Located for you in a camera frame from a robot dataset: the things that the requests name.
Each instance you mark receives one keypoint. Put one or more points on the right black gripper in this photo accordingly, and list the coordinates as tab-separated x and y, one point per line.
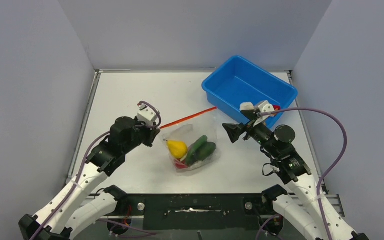
235	130

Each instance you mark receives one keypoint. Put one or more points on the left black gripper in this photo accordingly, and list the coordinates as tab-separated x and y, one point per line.
151	132

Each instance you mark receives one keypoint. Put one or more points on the yellow toy pepper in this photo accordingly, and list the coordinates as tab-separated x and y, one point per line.
178	149

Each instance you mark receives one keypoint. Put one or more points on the clear zip top bag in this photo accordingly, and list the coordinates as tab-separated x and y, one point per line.
192	142

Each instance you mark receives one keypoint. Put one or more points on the red toy apple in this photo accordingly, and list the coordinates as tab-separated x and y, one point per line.
179	165

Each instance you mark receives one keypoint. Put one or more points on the green toy cucumber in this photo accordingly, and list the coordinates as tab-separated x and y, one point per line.
189	157

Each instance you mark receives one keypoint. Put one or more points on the green toy avocado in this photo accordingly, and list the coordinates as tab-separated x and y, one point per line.
205	151

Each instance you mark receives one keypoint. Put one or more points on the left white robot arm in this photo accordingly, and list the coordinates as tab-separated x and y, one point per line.
63	218

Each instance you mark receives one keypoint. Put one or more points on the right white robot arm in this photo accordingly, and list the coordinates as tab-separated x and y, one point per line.
302	201

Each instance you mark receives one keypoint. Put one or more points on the blue plastic bin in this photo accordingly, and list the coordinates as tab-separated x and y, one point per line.
238	80

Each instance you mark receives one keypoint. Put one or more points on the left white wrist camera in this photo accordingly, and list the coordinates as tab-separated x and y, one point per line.
147	115

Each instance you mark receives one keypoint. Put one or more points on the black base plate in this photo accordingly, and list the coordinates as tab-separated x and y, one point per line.
217	211

